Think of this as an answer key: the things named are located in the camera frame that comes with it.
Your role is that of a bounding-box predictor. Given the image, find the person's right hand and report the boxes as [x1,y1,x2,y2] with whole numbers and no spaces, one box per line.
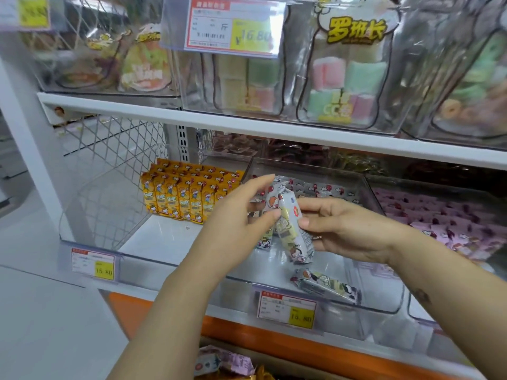
[297,197,405,266]

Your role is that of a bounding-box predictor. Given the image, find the person's left hand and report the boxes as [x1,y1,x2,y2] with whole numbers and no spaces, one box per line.
[189,174,282,276]

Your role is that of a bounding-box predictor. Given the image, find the white yellow snack packet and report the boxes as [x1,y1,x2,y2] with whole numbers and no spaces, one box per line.
[266,185,316,265]
[290,268,362,306]

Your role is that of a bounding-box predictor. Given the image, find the person's left forearm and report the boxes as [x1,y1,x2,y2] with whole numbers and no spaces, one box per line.
[106,255,235,380]

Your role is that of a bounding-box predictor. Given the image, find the person's right forearm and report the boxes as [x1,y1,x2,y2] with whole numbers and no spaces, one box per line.
[390,229,507,380]

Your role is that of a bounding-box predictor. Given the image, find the row of white cartoon packets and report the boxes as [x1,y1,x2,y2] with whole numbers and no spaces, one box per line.
[247,175,362,250]

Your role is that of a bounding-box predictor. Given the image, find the clear plastic shelf bin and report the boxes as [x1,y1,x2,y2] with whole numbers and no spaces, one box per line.
[365,174,507,329]
[220,157,405,315]

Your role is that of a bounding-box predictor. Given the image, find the row of dark snack packets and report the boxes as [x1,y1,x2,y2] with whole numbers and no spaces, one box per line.
[198,130,507,194]

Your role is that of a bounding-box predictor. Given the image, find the rows of orange yellow packets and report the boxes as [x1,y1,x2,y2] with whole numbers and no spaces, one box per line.
[140,158,246,225]

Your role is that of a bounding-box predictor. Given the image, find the small red yellow price tag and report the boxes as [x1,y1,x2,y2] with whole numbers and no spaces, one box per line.
[256,290,318,330]
[71,248,116,282]

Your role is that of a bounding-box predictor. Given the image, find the white shelf board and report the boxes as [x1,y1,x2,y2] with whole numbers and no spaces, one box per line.
[37,92,507,171]

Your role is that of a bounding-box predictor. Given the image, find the clear plastic bin with mesh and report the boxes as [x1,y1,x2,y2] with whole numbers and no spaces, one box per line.
[59,152,256,285]

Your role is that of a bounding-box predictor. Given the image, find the orange shelf edge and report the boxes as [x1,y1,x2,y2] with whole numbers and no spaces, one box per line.
[108,292,476,380]

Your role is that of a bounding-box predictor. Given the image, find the pile of pink packets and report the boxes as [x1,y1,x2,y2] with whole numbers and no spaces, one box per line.
[372,187,507,266]

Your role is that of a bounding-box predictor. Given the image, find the clear bag of pastel marshmallows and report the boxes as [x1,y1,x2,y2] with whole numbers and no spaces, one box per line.
[296,0,401,129]
[174,49,287,117]

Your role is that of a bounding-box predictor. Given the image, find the purple white snack packet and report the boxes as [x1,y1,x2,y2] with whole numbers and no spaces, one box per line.
[193,344,256,378]

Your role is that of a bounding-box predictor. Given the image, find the large red yellow price tag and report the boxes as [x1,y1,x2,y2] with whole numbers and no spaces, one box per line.
[184,0,287,58]

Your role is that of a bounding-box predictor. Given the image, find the orange green snack bag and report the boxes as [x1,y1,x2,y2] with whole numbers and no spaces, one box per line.
[118,23,173,93]

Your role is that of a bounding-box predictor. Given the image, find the clear brown snack bag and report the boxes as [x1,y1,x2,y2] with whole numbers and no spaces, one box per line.
[34,20,121,91]

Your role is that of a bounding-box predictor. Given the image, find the white wire mesh divider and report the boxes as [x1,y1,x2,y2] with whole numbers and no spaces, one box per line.
[59,114,172,250]

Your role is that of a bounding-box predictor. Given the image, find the clear bag of ring snacks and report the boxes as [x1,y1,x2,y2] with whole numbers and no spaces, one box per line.
[402,0,507,149]

